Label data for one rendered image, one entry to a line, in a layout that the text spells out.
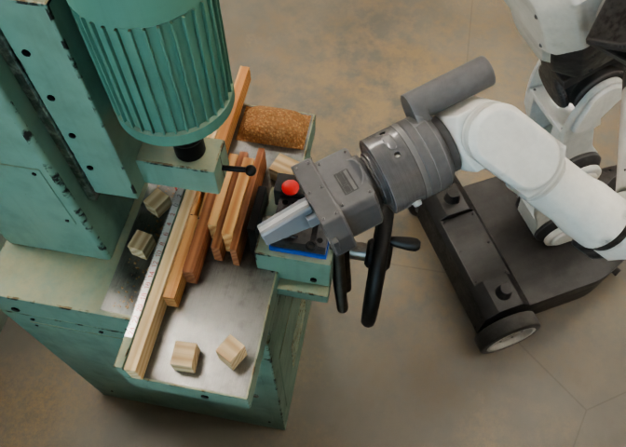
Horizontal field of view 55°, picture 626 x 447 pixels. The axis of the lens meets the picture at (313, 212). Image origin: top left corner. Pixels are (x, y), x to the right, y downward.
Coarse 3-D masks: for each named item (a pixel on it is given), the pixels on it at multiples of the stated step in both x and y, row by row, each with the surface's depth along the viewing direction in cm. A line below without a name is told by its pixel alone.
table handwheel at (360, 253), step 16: (384, 208) 109; (384, 224) 107; (368, 240) 120; (384, 240) 106; (352, 256) 119; (368, 256) 117; (384, 256) 106; (368, 272) 132; (384, 272) 106; (368, 288) 107; (368, 304) 109; (368, 320) 112
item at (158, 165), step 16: (144, 144) 101; (208, 144) 101; (224, 144) 102; (144, 160) 100; (160, 160) 100; (176, 160) 100; (208, 160) 100; (224, 160) 104; (144, 176) 104; (160, 176) 103; (176, 176) 102; (192, 176) 101; (208, 176) 100; (224, 176) 105; (208, 192) 104
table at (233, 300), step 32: (192, 288) 107; (224, 288) 107; (256, 288) 107; (288, 288) 110; (320, 288) 110; (192, 320) 104; (224, 320) 104; (256, 320) 104; (160, 352) 101; (256, 352) 101; (160, 384) 98; (192, 384) 98; (224, 384) 98
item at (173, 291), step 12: (240, 72) 127; (240, 84) 126; (240, 96) 125; (240, 108) 126; (228, 120) 121; (228, 132) 120; (228, 144) 121; (204, 192) 115; (192, 216) 109; (192, 228) 108; (180, 252) 106; (180, 264) 104; (180, 276) 103; (168, 288) 102; (180, 288) 104; (168, 300) 102; (180, 300) 105
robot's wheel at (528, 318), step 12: (528, 312) 180; (492, 324) 179; (504, 324) 177; (516, 324) 177; (528, 324) 177; (480, 336) 182; (492, 336) 178; (504, 336) 177; (516, 336) 190; (528, 336) 189; (480, 348) 184; (492, 348) 188
